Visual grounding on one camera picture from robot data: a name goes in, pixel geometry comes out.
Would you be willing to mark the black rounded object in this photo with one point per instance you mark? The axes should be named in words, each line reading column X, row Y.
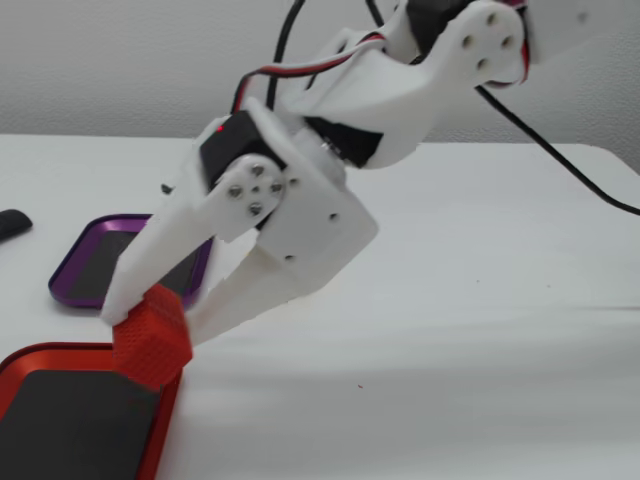
column 12, row 222

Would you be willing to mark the black zip tie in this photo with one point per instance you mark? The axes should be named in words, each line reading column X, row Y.
column 166, row 189

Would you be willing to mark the red studded block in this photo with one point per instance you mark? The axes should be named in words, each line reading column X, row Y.
column 150, row 340

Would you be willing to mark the red metal dish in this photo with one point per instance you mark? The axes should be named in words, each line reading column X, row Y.
column 75, row 425

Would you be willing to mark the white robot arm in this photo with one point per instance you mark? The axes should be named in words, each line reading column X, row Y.
column 385, row 90

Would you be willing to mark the purple metal dish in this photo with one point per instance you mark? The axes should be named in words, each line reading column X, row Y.
column 87, row 270

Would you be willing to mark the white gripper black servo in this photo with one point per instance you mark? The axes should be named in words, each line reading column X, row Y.
column 320, row 227

